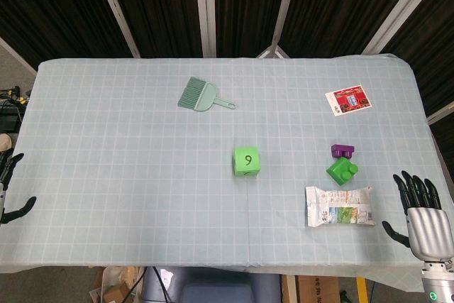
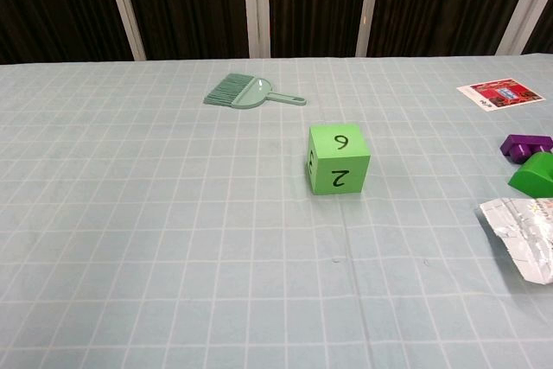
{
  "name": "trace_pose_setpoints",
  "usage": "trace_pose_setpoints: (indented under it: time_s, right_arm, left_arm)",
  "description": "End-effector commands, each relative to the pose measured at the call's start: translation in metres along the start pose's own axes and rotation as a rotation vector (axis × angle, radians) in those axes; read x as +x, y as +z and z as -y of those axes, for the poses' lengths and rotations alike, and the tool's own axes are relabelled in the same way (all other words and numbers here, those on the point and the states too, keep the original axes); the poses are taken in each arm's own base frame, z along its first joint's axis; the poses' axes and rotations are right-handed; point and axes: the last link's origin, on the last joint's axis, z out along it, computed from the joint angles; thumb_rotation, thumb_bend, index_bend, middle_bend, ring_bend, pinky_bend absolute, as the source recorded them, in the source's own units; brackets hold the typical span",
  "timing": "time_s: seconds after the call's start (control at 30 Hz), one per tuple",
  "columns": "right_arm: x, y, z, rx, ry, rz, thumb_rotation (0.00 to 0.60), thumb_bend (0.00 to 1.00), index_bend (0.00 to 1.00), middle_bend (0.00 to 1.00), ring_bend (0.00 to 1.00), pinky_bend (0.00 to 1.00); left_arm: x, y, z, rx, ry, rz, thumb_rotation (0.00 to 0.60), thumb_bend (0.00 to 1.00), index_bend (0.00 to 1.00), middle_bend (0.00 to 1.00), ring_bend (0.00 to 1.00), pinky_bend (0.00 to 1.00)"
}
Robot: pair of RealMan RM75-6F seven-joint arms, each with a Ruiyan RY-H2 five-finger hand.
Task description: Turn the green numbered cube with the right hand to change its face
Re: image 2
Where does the green numbered foam die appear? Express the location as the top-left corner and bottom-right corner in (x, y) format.
(305, 123), (372, 195)

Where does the light blue grid tablecloth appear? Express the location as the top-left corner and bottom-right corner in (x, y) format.
(0, 54), (553, 369)

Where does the mint green hand brush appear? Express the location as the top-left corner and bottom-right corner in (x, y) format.
(202, 73), (308, 111)

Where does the red printed card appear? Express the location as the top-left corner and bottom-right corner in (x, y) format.
(456, 78), (545, 109)

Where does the purple toy building block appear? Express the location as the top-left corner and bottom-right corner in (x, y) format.
(499, 134), (553, 166)

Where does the green toy building block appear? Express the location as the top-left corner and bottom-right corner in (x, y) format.
(507, 151), (553, 194)

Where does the crumpled silver snack packet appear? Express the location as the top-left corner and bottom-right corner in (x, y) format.
(476, 196), (553, 286)

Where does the white partition frame post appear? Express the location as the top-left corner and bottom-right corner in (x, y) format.
(355, 0), (385, 58)
(101, 0), (147, 61)
(496, 0), (553, 55)
(241, 0), (271, 59)

